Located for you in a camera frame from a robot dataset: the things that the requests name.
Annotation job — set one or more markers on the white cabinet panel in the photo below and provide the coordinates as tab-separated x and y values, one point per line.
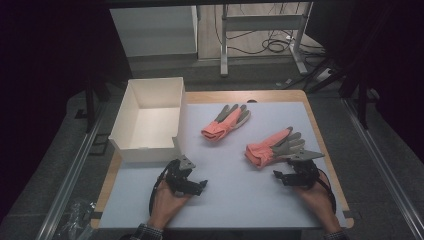
156	30

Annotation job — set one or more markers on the white metal desk frame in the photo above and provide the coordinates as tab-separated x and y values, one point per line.
263	23

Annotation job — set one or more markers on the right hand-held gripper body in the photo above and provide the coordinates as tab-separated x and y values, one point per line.
301	171

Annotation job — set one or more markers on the black stand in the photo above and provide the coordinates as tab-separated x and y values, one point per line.
361	100
90	106

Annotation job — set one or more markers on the crumpled clear plastic bag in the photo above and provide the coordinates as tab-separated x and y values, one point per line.
75	216

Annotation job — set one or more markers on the person's right hand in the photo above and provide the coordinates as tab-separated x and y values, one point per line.
316	200

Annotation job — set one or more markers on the white box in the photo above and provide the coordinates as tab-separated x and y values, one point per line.
150	123

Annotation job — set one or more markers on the pale table mat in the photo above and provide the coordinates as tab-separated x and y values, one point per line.
240	186

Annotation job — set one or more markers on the person's left hand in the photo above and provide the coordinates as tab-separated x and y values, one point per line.
166	203

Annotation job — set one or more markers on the white power strip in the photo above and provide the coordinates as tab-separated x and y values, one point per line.
323	75

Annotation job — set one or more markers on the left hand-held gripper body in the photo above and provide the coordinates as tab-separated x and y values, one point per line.
180	174

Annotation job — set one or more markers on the pink and grey work glove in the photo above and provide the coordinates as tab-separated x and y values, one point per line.
270	148
225	123

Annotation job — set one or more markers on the aluminium rail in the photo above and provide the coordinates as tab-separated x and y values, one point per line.
70	180
383	166

